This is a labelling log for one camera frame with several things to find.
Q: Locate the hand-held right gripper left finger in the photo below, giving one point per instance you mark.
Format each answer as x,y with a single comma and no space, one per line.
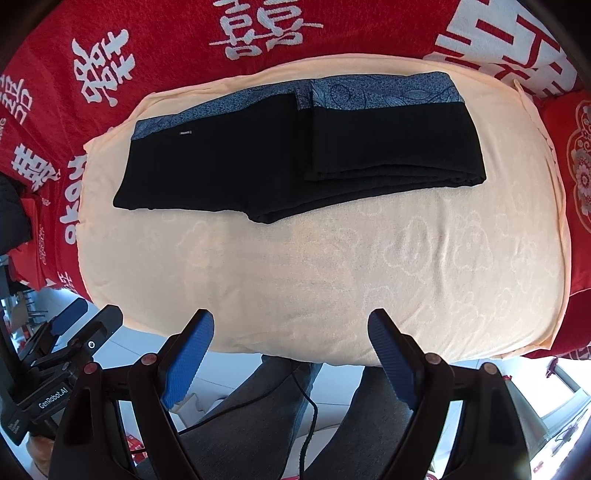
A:
189,355

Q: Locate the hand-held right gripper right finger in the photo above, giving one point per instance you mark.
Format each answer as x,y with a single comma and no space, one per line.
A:
392,364

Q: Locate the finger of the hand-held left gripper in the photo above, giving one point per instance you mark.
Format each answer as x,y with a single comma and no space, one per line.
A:
99,327
69,316

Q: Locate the black pants with blue trim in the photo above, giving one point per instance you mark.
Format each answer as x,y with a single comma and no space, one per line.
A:
221,161

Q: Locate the person's left hand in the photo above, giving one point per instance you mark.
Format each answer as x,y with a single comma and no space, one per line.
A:
40,450

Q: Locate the person's right leg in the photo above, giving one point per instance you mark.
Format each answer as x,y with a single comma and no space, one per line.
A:
364,438

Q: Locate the red printed bag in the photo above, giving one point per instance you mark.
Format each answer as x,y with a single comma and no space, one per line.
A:
34,240

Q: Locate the peach blanket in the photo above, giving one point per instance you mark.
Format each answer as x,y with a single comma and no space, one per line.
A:
323,286

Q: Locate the dark cloth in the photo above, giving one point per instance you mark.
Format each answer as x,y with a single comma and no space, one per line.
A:
11,217

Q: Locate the red floral cushion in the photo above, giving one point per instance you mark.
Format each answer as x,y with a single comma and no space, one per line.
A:
572,175

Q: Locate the red printed blanket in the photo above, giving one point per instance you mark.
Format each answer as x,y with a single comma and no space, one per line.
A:
161,37

